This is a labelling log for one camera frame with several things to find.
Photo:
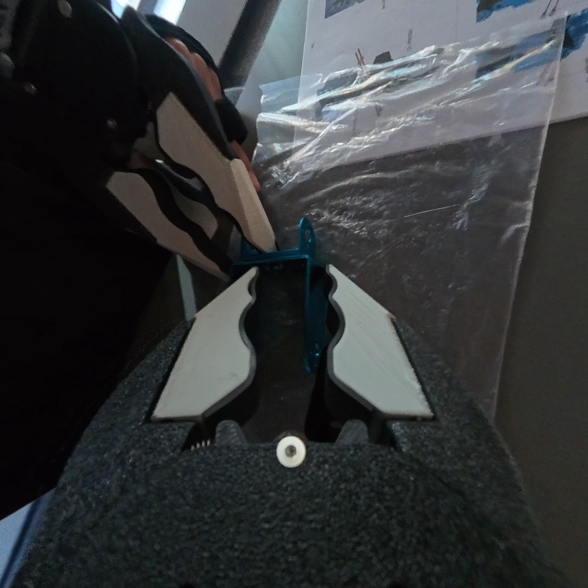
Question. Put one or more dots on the white assembly instruction booklet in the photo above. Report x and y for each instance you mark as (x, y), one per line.
(358, 27)

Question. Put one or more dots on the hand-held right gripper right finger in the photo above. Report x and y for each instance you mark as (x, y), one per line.
(376, 363)

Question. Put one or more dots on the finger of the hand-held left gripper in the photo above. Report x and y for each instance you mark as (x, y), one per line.
(138, 197)
(197, 142)

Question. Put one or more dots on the blue metal bracket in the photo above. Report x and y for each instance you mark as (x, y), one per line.
(314, 298)

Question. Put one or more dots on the clear plastic bag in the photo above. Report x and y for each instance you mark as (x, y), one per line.
(413, 229)

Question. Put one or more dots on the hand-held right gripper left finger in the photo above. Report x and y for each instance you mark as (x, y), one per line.
(206, 363)

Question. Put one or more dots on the person's left hand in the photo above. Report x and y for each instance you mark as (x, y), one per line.
(202, 69)

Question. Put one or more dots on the grey mesh office chair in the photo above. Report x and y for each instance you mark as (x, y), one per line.
(250, 36)

